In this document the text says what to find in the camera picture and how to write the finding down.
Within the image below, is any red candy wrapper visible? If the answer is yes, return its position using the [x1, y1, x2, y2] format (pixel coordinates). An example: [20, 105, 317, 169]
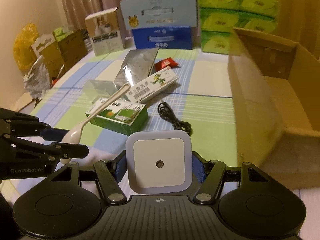
[154, 57, 179, 72]

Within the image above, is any white dinosaur medicine box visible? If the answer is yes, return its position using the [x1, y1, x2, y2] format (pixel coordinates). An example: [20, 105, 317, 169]
[125, 67, 178, 103]

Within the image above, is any dark blue milk carton box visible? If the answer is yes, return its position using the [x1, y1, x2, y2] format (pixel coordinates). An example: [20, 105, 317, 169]
[132, 26, 193, 50]

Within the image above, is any checked tablecloth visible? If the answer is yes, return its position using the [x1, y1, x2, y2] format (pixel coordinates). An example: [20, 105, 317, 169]
[10, 36, 320, 205]

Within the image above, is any light blue milk carton box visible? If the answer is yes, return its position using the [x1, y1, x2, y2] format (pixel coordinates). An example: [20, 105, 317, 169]
[120, 0, 198, 30]

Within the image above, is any white plastic spoon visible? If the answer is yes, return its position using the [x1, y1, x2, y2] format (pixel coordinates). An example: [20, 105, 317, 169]
[58, 83, 131, 165]

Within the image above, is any crumpled silver bag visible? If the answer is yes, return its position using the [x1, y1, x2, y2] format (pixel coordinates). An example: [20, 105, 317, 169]
[23, 55, 51, 100]

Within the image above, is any green oral spray box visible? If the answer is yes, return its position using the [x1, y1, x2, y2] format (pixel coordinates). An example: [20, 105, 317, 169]
[90, 99, 149, 135]

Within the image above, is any clear plastic floss box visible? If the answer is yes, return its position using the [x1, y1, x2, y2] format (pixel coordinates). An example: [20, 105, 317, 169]
[82, 80, 117, 104]

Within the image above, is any black usb cable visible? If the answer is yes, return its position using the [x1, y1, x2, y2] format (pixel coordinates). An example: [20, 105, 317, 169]
[157, 101, 194, 136]

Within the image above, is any green tissue pack bundle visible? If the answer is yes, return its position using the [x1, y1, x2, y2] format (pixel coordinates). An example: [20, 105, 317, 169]
[197, 0, 278, 54]

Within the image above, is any brown cardboard boxes stack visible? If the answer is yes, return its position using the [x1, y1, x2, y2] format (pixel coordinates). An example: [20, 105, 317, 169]
[31, 30, 87, 80]

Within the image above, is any brown cardboard box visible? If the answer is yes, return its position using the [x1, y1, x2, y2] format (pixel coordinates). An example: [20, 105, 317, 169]
[228, 28, 319, 189]

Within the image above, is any silver foil pouch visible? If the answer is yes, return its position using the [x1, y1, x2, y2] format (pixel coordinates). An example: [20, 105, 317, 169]
[114, 48, 158, 88]

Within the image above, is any yellow plastic bag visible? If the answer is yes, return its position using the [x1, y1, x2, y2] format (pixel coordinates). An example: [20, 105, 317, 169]
[13, 23, 39, 75]

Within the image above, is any white square night light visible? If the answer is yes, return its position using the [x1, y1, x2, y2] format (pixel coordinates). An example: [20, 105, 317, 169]
[125, 129, 193, 194]

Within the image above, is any white humidifier product box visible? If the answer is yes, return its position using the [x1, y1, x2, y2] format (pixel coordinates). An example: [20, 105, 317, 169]
[85, 7, 125, 56]

